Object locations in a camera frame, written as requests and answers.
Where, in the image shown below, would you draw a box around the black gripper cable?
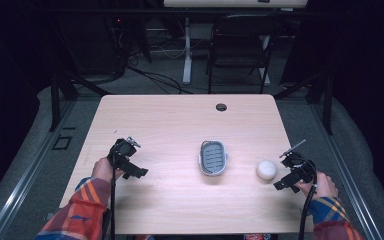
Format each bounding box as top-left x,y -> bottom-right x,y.
109,156 -> 118,240
297,160 -> 318,240

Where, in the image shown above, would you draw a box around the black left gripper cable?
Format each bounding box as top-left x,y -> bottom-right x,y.
109,156 -> 118,240

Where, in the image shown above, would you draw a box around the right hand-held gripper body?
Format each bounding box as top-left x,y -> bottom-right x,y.
278,139 -> 317,186

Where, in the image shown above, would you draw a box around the white round soap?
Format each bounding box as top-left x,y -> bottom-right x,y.
255,159 -> 278,182

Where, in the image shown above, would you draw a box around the person's right hand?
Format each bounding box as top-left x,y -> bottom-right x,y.
294,170 -> 340,200

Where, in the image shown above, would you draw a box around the white desk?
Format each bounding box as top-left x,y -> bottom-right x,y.
163,0 -> 310,86

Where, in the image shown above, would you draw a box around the black folding chair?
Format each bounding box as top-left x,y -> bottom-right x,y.
206,13 -> 284,95

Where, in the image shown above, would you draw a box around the black floor cables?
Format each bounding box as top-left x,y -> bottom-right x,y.
125,49 -> 195,96

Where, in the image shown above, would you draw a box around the person's left hand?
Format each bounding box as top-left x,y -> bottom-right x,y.
91,157 -> 125,184

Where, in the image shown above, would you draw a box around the aluminium floor rail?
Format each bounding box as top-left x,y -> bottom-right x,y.
311,102 -> 384,240
0,99 -> 78,240

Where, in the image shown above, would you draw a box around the grey soap dish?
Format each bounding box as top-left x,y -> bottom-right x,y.
198,139 -> 230,177

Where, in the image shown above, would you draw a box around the black metal frame stand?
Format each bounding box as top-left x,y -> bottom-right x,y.
272,65 -> 335,136
48,70 -> 112,133

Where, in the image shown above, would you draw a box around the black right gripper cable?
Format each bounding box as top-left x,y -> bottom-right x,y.
297,160 -> 318,240

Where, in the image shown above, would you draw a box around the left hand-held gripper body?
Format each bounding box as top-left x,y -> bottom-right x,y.
107,136 -> 142,175

